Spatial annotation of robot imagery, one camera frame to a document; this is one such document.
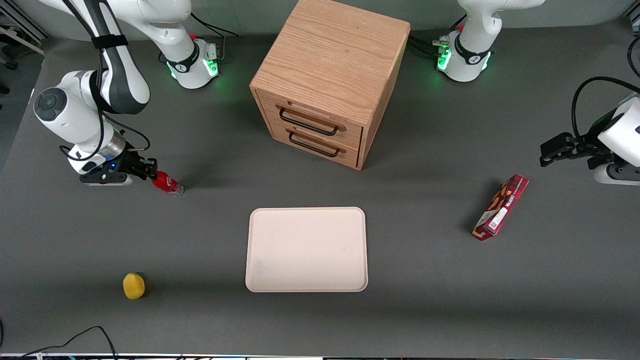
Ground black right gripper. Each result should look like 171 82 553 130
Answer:
79 147 159 182

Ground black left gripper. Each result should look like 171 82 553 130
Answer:
539 110 622 171

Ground red coke bottle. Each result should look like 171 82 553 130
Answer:
151 171 184 197

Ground beige rectangular tray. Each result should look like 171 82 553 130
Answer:
245 207 369 293

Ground red snack box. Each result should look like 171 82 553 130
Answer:
472 174 530 242

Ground yellow lemon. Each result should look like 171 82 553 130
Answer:
123 272 146 301

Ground wide wooden drawer front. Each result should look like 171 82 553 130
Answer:
256 91 364 151

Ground narrow wooden drawer front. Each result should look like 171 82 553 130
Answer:
267 120 361 169

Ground wooden drawer cabinet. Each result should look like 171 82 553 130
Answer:
249 0 412 171

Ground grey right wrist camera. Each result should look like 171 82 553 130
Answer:
79 172 134 187

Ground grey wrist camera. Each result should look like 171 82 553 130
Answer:
79 172 134 187
593 162 640 187

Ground black cable along right arm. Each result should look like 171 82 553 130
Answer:
59 0 151 163

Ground black looped cable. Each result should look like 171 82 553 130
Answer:
571 76 640 141

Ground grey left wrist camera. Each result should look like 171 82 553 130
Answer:
593 162 640 187

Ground black cable at picture edge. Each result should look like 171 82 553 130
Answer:
627 35 640 79

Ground black right arm base cables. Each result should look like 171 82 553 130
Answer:
159 7 240 66

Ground black arm base cables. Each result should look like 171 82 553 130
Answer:
159 7 240 66
407 15 452 59

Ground long black wire drawer handle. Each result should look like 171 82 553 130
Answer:
278 107 339 137

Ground black cable on table edge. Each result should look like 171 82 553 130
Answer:
0 325 119 360

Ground short black wire drawer handle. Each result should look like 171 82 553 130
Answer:
288 130 341 159

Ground black left arm base cables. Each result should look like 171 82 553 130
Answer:
407 15 452 59

